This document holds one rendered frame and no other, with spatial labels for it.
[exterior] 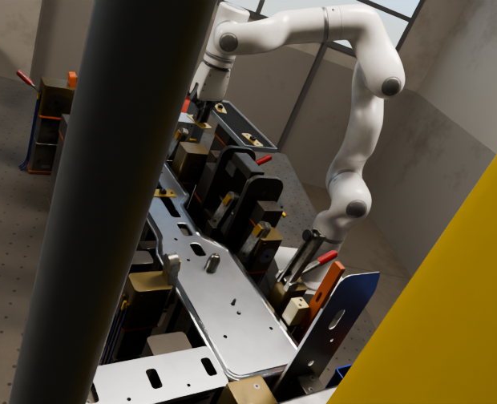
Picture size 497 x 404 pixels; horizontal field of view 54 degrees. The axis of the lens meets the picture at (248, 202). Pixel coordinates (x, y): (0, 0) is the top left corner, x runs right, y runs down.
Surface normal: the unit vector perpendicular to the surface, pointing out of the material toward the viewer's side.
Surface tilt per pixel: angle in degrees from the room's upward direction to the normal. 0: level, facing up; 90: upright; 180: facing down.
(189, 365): 0
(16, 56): 90
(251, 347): 0
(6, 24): 90
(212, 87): 91
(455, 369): 90
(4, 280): 0
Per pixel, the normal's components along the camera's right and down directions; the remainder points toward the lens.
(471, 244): -0.80, -0.02
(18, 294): 0.36, -0.81
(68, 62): 0.18, 0.54
